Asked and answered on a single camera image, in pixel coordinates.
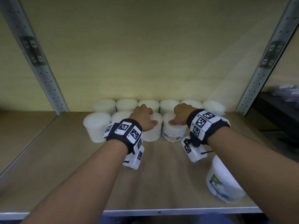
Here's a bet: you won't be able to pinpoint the person's left hand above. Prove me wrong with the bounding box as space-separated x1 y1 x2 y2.
128 104 159 133

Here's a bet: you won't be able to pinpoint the person's right hand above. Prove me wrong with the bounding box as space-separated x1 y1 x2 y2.
168 103 196 126

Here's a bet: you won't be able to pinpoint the row of white jars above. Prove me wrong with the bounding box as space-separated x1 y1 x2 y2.
83 98 226 143

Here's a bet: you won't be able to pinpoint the grey metal shelf wooden boards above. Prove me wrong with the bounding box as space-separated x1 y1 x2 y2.
0 0 299 221

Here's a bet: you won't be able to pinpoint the person's right forearm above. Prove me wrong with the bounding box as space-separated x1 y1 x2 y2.
207 126 299 224

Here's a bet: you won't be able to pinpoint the person's left forearm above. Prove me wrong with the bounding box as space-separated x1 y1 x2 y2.
21 138 129 224

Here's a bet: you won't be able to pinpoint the black wristband with marker tags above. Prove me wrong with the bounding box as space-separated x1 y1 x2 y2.
186 109 231 146
102 118 143 155

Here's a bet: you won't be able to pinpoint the row of purple labelled packets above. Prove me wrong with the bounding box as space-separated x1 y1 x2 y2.
272 84 299 103

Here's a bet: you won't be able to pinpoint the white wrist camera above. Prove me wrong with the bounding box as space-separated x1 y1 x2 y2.
122 146 145 170
181 136 208 163

